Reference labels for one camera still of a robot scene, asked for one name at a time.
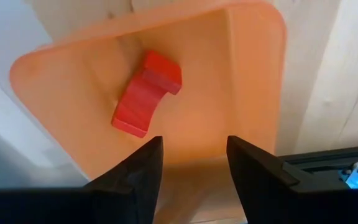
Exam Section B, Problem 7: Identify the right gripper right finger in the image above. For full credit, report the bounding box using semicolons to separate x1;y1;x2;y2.
226;135;358;224

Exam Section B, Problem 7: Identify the orange plastic bin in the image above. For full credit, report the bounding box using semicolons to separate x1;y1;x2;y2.
9;0;288;224

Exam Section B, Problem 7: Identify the black aluminium rig frame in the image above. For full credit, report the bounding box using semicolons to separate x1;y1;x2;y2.
277;144;358;189

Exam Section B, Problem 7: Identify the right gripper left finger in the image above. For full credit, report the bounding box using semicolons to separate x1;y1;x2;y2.
0;136;164;224

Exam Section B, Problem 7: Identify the red arch block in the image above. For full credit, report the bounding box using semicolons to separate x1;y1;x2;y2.
111;50;183;139

